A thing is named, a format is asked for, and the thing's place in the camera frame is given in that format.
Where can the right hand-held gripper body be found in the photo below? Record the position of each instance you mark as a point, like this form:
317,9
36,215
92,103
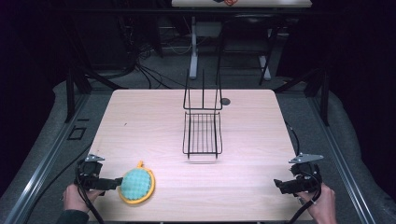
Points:
306,175

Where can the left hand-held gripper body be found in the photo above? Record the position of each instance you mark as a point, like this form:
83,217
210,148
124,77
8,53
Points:
90,174

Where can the round teal yellow-rimmed pot holder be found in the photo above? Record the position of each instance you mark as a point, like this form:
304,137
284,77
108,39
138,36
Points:
137,184

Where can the person's left hand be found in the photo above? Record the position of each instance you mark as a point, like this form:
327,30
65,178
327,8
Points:
76,199

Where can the person's right hand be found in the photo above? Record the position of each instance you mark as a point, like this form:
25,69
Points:
322,205

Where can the black metal stand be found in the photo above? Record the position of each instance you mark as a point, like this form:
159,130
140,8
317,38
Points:
74,87
322,90

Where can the black table grommet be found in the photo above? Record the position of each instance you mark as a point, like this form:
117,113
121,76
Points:
225,101

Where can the black chair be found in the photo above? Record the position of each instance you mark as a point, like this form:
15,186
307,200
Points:
246,34

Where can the white desk with metal legs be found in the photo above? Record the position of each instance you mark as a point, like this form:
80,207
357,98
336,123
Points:
241,3

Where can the aluminium floor rail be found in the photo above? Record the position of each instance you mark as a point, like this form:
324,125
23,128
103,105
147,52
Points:
46,155
339,155

